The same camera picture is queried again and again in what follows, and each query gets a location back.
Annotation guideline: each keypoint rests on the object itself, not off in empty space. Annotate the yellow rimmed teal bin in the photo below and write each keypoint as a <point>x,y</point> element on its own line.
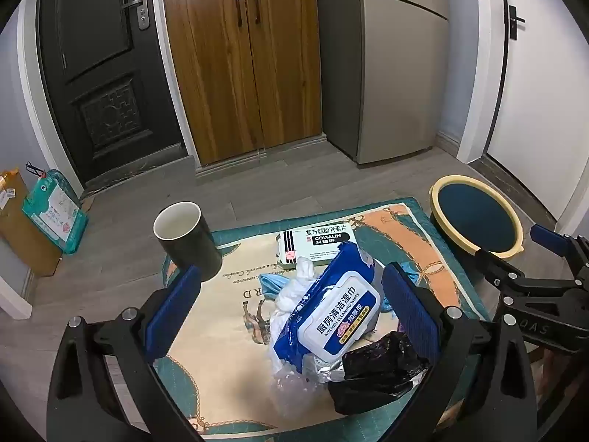
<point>476,216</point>

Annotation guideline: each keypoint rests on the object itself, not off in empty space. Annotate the crumpled white tissue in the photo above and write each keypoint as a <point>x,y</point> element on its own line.
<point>301,271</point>

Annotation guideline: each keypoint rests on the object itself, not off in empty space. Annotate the printed teal floor mat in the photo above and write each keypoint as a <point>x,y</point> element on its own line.
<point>221,322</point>

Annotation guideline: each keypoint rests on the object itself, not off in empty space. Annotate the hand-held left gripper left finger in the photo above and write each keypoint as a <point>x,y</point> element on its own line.
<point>175,306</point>

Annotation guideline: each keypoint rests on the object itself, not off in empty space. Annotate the clear plastic wrap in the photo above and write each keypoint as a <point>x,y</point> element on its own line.
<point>290,384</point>

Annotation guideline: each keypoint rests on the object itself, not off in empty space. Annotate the silver foil wrapper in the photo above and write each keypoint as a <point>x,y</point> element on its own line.
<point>322,366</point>

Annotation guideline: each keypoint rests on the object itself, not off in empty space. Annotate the cardboard box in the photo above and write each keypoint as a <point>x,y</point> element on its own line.
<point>23,239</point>

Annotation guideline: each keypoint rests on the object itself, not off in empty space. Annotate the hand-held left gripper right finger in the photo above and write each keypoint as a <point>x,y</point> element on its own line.
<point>407,313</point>

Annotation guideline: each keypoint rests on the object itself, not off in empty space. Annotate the black plastic bag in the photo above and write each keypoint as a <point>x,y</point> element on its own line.
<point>372,373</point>

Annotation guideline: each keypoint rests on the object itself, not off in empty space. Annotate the blue wet wipes pack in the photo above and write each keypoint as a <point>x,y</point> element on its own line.
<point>331,308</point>

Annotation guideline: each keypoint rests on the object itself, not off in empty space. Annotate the black cup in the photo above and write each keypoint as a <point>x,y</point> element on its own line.
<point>193,248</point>

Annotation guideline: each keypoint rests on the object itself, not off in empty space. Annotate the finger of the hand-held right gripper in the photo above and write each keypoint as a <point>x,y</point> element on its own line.
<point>497,269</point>
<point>550,239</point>

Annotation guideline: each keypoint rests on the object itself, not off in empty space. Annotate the black entrance door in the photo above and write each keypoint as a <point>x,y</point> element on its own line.
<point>92,64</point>

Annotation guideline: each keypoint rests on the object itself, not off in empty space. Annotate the wooden cabinet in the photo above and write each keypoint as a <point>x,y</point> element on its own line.
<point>230,83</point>

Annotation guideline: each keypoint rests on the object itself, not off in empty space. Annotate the grey refrigerator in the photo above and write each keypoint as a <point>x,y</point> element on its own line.
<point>382,78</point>

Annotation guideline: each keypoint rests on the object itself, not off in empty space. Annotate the teal paper goods package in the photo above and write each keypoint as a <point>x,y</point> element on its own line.
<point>53,212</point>

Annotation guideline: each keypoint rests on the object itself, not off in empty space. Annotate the white medicine box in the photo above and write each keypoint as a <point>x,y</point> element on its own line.
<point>317,241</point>

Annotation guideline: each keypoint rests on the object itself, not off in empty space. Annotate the white room door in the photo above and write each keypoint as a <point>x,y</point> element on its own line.
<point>543,101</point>

